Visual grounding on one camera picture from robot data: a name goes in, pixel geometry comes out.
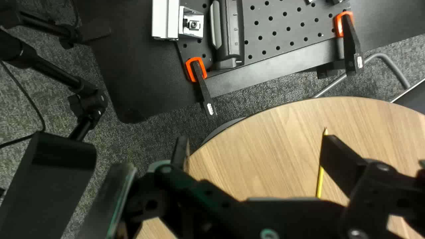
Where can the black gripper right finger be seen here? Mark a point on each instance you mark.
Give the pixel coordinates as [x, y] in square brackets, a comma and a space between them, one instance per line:
[345, 165]

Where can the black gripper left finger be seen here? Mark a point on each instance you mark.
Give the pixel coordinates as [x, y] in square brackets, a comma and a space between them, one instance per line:
[181, 153]

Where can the yellow pencil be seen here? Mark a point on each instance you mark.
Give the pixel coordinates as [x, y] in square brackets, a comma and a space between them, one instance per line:
[321, 174]

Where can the black floor mat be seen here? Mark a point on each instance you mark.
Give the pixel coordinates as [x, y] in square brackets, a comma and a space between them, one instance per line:
[146, 79]

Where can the orange black clamp left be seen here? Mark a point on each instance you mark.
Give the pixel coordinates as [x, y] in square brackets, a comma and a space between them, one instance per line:
[197, 73]

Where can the orange black clamp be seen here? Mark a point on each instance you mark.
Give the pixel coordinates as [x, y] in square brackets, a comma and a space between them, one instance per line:
[349, 44]
[197, 73]

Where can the black tripod stand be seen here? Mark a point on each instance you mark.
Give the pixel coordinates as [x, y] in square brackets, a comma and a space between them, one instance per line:
[87, 101]

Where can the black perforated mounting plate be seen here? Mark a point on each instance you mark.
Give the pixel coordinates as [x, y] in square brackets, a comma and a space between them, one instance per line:
[280, 37]

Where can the orange black clamp right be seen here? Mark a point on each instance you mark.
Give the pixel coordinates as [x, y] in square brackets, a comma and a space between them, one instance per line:
[349, 44]

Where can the silver aluminium bracket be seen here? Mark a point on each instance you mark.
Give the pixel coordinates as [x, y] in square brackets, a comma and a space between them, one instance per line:
[171, 20]

